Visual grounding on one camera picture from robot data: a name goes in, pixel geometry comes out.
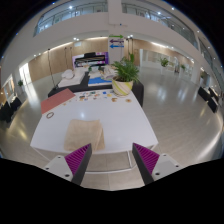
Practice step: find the black chairs group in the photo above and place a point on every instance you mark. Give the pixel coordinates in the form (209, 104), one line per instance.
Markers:
(6, 110)
(204, 93)

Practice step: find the beige towel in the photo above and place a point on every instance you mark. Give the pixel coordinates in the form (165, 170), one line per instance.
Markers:
(83, 135)

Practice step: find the blue arrow sign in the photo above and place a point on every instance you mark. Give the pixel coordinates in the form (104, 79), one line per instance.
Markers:
(116, 46)

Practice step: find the green arrow sign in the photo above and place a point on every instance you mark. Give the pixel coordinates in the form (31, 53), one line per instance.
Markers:
(116, 36)

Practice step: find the small potted plant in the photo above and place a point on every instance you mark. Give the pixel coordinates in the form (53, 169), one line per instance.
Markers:
(20, 82)

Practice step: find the pink flat board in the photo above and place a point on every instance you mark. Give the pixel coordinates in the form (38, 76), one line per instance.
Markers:
(56, 100)

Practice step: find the black light stand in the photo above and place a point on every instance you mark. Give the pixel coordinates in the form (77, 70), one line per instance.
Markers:
(53, 87)

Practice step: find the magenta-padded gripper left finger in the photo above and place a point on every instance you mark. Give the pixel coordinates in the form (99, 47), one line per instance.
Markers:
(77, 160)

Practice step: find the blue flat model board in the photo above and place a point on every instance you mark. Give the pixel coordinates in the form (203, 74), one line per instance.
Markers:
(98, 81)

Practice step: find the purple arrow sign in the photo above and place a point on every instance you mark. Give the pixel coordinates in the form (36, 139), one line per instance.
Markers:
(116, 41)

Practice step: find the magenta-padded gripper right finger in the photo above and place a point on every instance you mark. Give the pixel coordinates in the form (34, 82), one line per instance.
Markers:
(146, 159)

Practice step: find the plant in striped pot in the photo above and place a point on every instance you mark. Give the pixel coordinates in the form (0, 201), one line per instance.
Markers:
(121, 87)

